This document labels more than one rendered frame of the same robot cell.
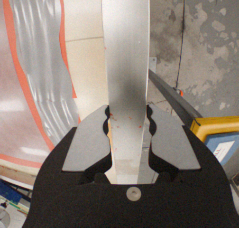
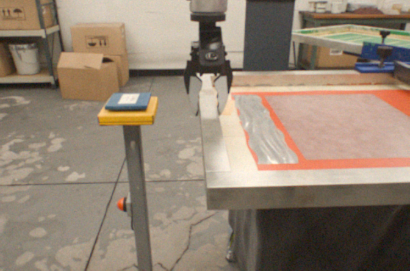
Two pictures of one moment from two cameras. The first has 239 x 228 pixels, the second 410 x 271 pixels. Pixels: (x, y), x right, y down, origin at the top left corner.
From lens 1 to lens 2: 0.61 m
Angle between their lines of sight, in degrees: 39
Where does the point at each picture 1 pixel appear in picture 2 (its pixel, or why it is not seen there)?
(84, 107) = (234, 119)
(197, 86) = not seen: outside the picture
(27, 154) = (297, 98)
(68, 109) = (244, 117)
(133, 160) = (202, 94)
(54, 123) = (256, 112)
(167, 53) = not seen: outside the picture
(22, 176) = (315, 80)
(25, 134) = (290, 108)
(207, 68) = not seen: outside the picture
